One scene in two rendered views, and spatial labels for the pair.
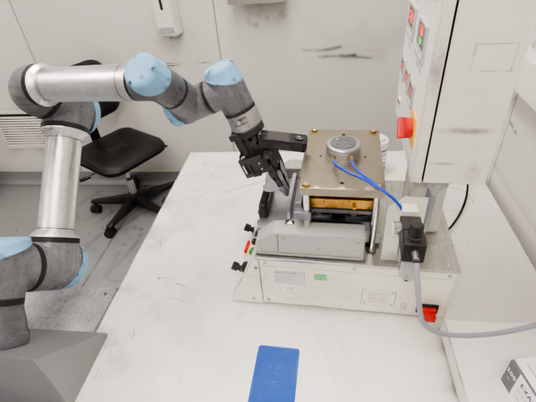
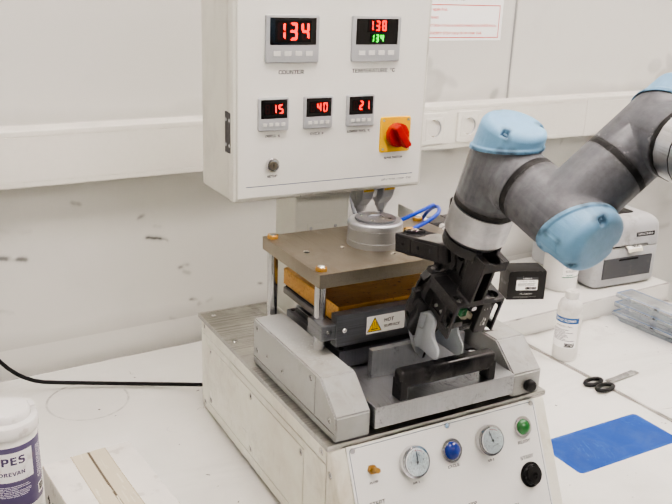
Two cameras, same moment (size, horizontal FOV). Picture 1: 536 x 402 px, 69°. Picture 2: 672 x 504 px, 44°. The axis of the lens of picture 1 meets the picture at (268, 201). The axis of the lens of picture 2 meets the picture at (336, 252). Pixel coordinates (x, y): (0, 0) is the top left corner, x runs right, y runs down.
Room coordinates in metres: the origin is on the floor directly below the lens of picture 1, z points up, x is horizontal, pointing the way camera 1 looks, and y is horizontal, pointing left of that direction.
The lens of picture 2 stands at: (1.58, 0.61, 1.47)
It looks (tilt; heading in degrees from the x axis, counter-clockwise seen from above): 18 degrees down; 228
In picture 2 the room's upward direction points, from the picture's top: 2 degrees clockwise
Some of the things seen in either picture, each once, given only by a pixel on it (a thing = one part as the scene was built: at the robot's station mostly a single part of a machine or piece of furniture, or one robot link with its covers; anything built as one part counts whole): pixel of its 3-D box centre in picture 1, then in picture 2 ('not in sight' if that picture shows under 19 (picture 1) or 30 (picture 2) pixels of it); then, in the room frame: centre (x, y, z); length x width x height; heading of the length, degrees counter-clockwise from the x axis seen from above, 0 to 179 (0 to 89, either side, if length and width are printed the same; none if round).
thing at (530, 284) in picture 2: not in sight; (522, 280); (0.08, -0.41, 0.83); 0.09 x 0.06 x 0.07; 146
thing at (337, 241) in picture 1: (305, 239); (475, 338); (0.67, -0.08, 0.96); 0.26 x 0.05 x 0.07; 77
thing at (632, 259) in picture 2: not in sight; (594, 238); (-0.20, -0.41, 0.88); 0.25 x 0.20 x 0.17; 74
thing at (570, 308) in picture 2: not in sight; (568, 324); (0.20, -0.21, 0.82); 0.05 x 0.05 x 0.14
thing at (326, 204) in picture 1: (341, 173); (377, 270); (0.78, -0.18, 1.07); 0.22 x 0.17 x 0.10; 167
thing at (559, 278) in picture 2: not in sight; (566, 236); (-0.03, -0.39, 0.92); 0.09 x 0.08 x 0.25; 93
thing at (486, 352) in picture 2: (267, 194); (445, 373); (0.83, 0.00, 0.99); 0.15 x 0.02 x 0.04; 167
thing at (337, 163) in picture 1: (356, 170); (373, 251); (0.76, -0.21, 1.08); 0.31 x 0.24 x 0.13; 167
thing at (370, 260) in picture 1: (352, 216); (356, 349); (0.78, -0.22, 0.93); 0.46 x 0.35 x 0.01; 77
